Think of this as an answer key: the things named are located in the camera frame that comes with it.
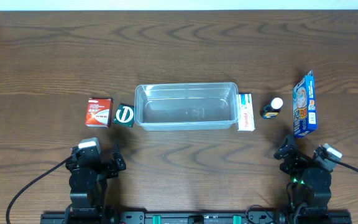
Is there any small white-capped bottle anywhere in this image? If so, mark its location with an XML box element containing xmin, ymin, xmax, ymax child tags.
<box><xmin>261</xmin><ymin>98</ymin><xmax>283</xmax><ymax>119</ymax></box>

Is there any red medicine box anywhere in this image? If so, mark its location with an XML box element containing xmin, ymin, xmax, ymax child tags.
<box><xmin>85</xmin><ymin>98</ymin><xmax>113</xmax><ymax>128</ymax></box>

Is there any white Panadol box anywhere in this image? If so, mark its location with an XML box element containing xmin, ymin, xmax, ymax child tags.
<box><xmin>237</xmin><ymin>93</ymin><xmax>255</xmax><ymax>131</ymax></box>

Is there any blue cooling patch box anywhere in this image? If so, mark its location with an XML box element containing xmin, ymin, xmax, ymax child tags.
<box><xmin>293</xmin><ymin>70</ymin><xmax>318</xmax><ymax>138</ymax></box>

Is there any clear plastic container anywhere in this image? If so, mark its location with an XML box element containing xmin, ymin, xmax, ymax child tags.
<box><xmin>134</xmin><ymin>82</ymin><xmax>239</xmax><ymax>131</ymax></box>

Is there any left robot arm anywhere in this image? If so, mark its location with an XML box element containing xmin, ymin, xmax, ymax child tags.
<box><xmin>63</xmin><ymin>138</ymin><xmax>126</xmax><ymax>224</ymax></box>

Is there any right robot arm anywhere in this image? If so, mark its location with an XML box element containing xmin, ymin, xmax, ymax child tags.
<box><xmin>273</xmin><ymin>134</ymin><xmax>332</xmax><ymax>223</ymax></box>

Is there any green square box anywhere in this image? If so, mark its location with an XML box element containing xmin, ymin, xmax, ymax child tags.
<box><xmin>113</xmin><ymin>103</ymin><xmax>135</xmax><ymax>128</ymax></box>

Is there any left black cable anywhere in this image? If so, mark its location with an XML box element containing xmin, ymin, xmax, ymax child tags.
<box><xmin>5</xmin><ymin>156</ymin><xmax>73</xmax><ymax>224</ymax></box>

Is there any black mounting rail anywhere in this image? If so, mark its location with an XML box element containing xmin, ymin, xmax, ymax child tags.
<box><xmin>40</xmin><ymin>210</ymin><xmax>353</xmax><ymax>224</ymax></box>

